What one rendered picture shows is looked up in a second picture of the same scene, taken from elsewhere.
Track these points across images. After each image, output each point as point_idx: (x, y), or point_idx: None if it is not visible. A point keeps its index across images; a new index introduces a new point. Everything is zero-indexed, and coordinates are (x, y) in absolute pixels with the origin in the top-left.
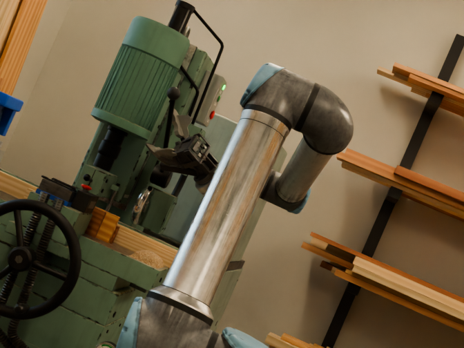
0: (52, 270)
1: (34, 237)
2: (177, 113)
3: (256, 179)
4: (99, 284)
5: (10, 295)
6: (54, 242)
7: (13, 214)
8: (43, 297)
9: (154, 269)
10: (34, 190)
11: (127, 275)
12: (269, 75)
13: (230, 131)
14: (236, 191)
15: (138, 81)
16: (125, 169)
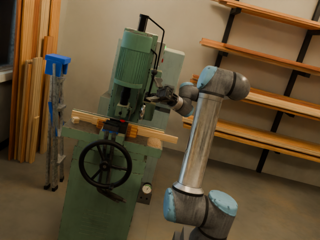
0: (120, 167)
1: (106, 150)
2: (155, 76)
3: (213, 127)
4: (137, 159)
5: None
6: (115, 150)
7: (92, 137)
8: (114, 168)
9: (159, 149)
10: (95, 118)
11: (148, 153)
12: (212, 75)
13: (164, 54)
14: (205, 136)
15: (134, 65)
16: (132, 99)
